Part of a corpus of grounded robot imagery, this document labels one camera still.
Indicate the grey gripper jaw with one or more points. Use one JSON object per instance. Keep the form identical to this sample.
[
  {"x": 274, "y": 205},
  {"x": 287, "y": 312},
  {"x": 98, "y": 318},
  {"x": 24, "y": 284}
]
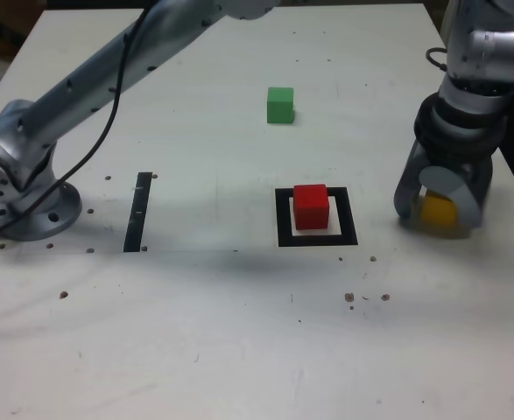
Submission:
[
  {"x": 471, "y": 197},
  {"x": 405, "y": 192}
]

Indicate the yellow cube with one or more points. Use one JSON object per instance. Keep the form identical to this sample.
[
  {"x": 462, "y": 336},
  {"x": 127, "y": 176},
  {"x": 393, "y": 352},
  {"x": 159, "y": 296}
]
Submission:
[{"x": 436, "y": 212}]

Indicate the red cube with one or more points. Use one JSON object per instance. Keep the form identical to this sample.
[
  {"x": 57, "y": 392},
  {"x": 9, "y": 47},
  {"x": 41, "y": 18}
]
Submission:
[{"x": 311, "y": 205}]

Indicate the green cube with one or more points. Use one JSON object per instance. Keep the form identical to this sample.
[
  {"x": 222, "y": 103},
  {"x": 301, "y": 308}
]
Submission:
[{"x": 280, "y": 106}]

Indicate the black tape square outline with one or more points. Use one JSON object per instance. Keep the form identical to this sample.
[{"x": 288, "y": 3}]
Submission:
[{"x": 283, "y": 219}]

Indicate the black tape strip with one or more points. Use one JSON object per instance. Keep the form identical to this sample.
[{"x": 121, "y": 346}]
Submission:
[{"x": 137, "y": 210}]

